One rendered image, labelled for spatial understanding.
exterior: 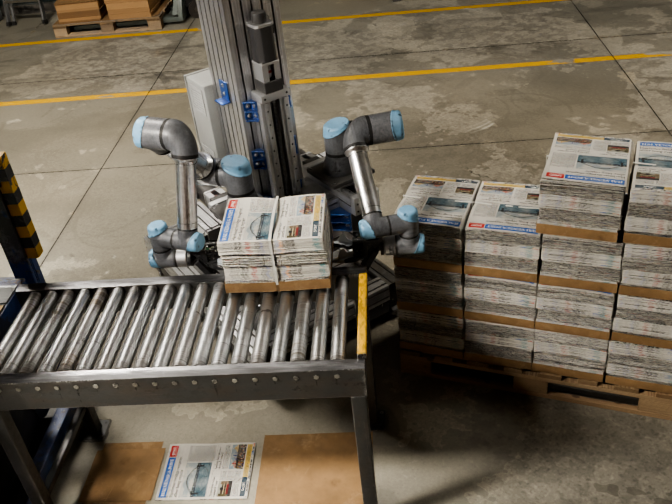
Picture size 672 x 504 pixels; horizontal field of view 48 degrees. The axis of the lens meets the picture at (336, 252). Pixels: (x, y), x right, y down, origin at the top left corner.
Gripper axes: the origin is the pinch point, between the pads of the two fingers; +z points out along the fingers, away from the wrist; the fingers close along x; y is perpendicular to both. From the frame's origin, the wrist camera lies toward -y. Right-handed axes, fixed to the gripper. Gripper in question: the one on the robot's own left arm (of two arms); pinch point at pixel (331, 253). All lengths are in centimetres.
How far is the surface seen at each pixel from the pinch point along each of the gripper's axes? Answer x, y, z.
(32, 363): 53, 0, 99
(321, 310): 34.1, 0.2, 2.4
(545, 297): 2, -25, -81
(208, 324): 38, 0, 41
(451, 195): -33, 2, -49
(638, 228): 11, 10, -109
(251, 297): 24.5, 0.0, 28.0
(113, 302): 23, 0, 79
